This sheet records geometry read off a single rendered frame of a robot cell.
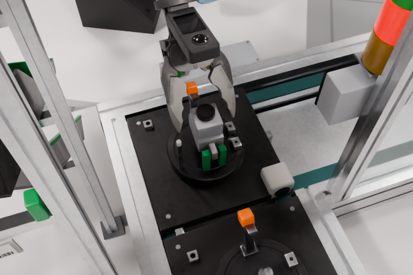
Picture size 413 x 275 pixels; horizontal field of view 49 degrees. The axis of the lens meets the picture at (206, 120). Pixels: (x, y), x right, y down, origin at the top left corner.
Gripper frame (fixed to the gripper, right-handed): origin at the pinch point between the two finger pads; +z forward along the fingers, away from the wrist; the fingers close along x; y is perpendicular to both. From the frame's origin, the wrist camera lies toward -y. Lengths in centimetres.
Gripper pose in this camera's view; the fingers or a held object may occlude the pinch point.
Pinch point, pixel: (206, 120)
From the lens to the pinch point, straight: 73.1
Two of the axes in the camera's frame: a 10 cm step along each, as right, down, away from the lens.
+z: 2.2, 9.5, 2.4
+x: -9.4, 2.6, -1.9
